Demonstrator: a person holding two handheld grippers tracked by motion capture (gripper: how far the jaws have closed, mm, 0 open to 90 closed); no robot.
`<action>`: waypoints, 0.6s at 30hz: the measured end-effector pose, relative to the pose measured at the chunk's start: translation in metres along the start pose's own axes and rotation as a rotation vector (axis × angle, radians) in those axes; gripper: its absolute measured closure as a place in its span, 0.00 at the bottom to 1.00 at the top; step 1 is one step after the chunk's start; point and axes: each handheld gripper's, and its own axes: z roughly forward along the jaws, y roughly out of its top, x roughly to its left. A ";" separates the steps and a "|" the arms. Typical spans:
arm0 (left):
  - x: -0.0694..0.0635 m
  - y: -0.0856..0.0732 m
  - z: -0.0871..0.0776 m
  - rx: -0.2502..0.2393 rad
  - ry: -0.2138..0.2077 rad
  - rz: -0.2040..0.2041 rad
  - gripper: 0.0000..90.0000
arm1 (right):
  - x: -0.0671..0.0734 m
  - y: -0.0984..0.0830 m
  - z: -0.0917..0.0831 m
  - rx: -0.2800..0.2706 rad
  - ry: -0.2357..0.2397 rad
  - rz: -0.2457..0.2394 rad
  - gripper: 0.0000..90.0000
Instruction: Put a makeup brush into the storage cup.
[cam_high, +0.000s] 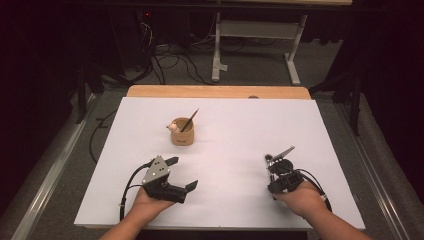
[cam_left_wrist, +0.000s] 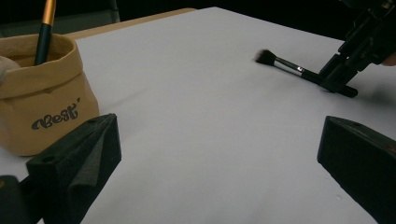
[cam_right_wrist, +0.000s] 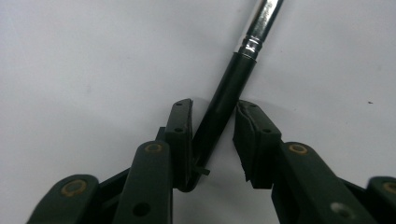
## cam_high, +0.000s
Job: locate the person's right hand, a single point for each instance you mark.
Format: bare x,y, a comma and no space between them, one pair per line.
306,200

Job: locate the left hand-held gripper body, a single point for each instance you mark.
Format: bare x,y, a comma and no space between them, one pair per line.
156,173

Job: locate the black metal stand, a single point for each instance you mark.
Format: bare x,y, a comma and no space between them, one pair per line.
81,96
356,106

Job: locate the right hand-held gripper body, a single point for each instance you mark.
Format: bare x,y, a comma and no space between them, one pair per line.
286,181

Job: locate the wooden cup with animal figure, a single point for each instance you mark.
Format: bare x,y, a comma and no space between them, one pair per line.
182,136

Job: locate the white board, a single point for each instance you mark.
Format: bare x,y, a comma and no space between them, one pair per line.
233,133

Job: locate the thin brown pencil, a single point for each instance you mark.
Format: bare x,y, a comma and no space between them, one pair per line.
190,120

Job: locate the person's left hand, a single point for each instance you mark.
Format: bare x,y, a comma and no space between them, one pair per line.
150,206

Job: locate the white metal desk frame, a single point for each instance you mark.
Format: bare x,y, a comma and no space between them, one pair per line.
256,29

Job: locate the wooden table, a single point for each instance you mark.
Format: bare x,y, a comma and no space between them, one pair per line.
216,91

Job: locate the black fluffy makeup brush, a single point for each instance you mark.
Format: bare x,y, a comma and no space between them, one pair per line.
268,156

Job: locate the dark computer case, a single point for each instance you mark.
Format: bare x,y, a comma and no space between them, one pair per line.
133,40

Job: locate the aluminium floor rail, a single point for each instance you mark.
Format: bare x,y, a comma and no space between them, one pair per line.
50,186
376,176

